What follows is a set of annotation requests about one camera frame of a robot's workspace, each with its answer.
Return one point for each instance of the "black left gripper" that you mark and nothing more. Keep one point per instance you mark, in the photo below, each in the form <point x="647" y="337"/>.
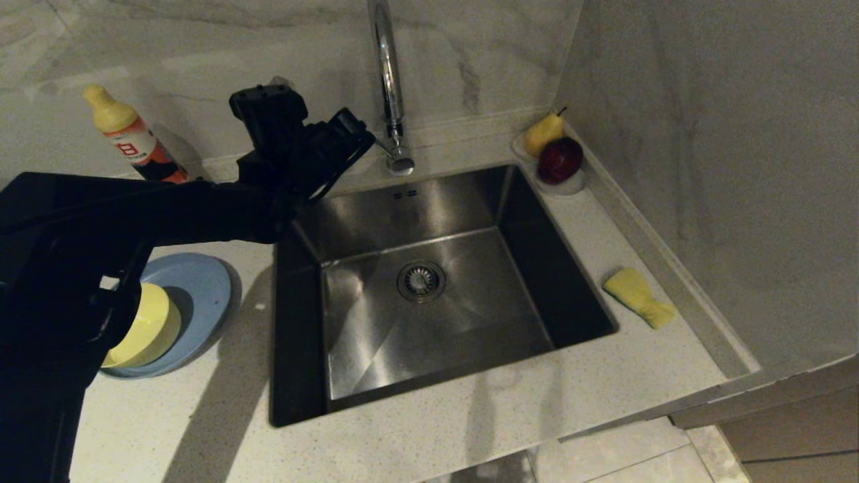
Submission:
<point x="295" y="168"/>

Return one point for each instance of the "chrome faucet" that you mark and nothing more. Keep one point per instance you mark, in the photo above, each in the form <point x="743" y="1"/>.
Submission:
<point x="389" y="80"/>

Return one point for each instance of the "yellow sponge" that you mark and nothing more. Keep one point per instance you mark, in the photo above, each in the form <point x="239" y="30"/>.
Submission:
<point x="634" y="292"/>

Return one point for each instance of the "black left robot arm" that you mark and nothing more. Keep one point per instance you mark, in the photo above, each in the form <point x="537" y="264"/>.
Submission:
<point x="100" y="221"/>

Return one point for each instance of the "metal sink drain strainer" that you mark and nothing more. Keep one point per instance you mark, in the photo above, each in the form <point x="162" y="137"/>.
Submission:
<point x="421" y="281"/>

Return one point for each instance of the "stainless steel sink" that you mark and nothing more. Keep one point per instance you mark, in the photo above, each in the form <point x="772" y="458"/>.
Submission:
<point x="429" y="349"/>

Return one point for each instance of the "blue plate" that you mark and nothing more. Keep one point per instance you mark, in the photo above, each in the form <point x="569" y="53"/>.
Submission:
<point x="201" y="288"/>

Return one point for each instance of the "yellow pear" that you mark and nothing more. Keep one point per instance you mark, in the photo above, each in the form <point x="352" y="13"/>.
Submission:
<point x="540" y="137"/>

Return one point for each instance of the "red apple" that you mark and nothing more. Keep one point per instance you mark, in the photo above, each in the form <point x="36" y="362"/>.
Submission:
<point x="559" y="161"/>

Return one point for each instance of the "yellow bowl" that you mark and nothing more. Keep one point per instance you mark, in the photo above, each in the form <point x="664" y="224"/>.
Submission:
<point x="158" y="329"/>

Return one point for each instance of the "small white dish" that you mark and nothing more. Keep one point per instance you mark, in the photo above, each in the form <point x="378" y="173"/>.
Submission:
<point x="570" y="188"/>

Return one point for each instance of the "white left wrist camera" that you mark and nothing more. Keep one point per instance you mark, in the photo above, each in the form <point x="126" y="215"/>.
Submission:
<point x="282" y="82"/>

